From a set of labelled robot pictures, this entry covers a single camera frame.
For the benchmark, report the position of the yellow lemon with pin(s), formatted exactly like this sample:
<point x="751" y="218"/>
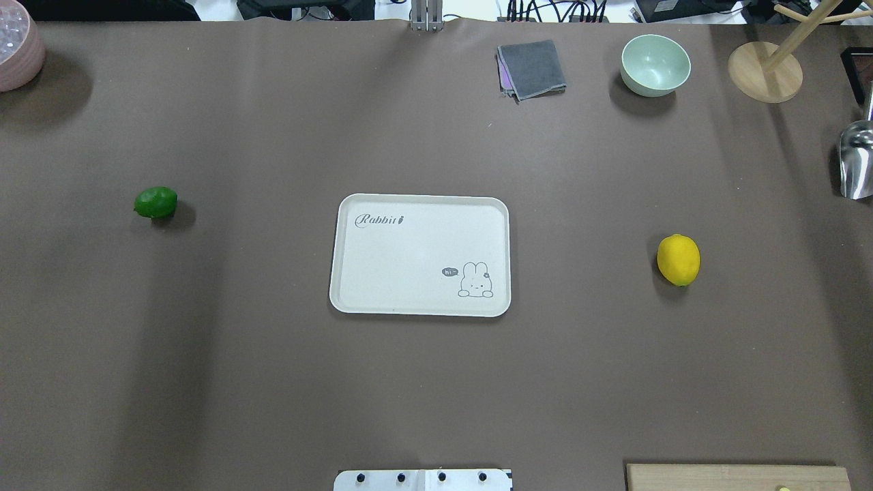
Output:
<point x="678" y="259"/>

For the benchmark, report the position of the green lime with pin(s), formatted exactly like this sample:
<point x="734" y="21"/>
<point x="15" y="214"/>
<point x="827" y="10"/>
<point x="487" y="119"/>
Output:
<point x="156" y="203"/>

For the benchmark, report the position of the cream rabbit print tray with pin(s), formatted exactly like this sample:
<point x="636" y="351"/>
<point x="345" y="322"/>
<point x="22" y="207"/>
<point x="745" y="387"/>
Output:
<point x="422" y="255"/>

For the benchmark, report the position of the folded grey cloth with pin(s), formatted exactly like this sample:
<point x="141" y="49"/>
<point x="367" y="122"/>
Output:
<point x="530" y="70"/>

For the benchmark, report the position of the mint green bowl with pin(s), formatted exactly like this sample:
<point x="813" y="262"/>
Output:
<point x="653" y="66"/>

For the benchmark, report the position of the wooden cutting board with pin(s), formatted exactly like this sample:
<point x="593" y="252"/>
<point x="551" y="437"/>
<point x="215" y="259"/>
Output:
<point x="735" y="477"/>

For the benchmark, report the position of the wooden mug tree stand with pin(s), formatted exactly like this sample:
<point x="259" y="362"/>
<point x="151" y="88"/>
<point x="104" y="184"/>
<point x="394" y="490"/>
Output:
<point x="770" y="73"/>

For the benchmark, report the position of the steel scoop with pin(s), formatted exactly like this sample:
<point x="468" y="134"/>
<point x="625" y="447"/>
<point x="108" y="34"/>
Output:
<point x="855" y="155"/>

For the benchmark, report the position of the pink ribbed bowl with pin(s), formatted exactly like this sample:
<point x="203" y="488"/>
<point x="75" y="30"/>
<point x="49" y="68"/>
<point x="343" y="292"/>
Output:
<point x="22" y="49"/>

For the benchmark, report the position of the aluminium frame post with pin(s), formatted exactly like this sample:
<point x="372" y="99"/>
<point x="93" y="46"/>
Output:
<point x="427" y="15"/>

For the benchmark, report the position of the white camera mast base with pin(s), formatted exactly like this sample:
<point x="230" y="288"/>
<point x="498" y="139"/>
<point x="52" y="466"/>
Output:
<point x="425" y="479"/>

